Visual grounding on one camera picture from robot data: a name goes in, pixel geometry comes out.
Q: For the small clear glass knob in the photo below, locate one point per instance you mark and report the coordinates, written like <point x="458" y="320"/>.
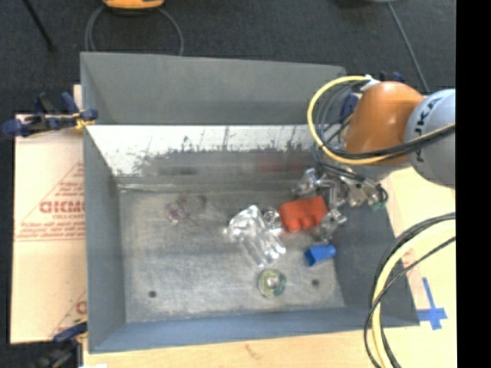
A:
<point x="271" y="217"/>

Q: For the clear plastic bottle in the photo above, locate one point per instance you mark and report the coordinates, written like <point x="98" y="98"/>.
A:
<point x="257" y="236"/>

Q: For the clear greenish glass disc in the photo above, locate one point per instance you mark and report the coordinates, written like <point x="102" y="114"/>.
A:
<point x="271" y="283"/>

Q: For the blue toy block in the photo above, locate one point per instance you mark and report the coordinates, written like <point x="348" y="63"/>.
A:
<point x="319" y="254"/>

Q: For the brown cardboard board red print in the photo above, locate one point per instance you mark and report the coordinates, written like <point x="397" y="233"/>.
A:
<point x="46" y="213"/>

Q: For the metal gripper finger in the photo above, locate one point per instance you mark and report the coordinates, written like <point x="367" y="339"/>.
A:
<point x="330" y="222"/>
<point x="307" y="182"/>

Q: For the clear purple-tinted glass piece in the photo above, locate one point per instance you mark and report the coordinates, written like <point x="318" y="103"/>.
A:
<point x="180" y="209"/>

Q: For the grey metal bin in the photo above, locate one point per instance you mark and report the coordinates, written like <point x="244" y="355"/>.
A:
<point x="192" y="244"/>

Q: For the orange-red toy block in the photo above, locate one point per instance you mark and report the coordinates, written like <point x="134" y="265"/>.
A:
<point x="301" y="213"/>

